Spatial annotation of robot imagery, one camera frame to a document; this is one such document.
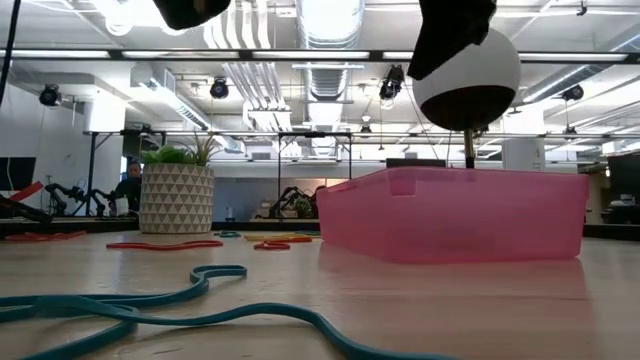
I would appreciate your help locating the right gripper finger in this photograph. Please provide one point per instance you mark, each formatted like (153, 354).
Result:
(435, 30)
(475, 20)

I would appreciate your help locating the yellow rubber band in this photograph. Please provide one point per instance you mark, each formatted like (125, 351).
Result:
(305, 235)
(260, 237)

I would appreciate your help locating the red rubber band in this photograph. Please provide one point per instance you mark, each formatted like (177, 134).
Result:
(115, 245)
(272, 246)

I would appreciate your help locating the small teal rubber band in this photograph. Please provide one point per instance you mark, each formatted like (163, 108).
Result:
(220, 234)

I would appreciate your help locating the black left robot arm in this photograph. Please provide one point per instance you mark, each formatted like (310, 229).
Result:
(192, 12)

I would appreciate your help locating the pink translucent plastic bin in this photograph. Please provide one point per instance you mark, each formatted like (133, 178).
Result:
(450, 215)

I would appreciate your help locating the white globe table lamp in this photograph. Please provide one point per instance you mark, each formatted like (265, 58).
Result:
(490, 75)

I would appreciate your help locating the black beam with lights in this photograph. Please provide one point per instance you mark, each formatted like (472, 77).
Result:
(376, 55)

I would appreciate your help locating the black hanging spotlight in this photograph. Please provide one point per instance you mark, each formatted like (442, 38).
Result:
(392, 82)
(50, 95)
(219, 89)
(573, 93)

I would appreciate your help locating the black monitor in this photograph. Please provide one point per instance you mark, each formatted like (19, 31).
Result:
(17, 174)
(415, 163)
(625, 175)

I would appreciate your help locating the small background plant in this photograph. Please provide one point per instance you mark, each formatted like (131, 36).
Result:
(302, 207)

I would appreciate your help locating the potted plant patterned pot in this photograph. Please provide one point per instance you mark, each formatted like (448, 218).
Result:
(175, 200)

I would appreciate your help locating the person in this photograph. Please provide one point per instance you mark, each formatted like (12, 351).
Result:
(131, 190)

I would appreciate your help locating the white cup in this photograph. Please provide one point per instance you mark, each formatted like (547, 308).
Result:
(122, 206)

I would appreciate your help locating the red strip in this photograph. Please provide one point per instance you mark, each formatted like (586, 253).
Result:
(27, 191)

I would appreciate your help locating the black slanted bar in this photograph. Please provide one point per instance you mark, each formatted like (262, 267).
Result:
(25, 210)

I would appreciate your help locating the silver ventilation duct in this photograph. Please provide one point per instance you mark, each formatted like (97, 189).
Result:
(330, 25)

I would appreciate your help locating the black metal frame stand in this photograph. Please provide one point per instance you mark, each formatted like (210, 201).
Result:
(91, 175)
(315, 134)

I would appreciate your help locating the black table edge rail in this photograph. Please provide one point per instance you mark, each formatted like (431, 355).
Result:
(265, 225)

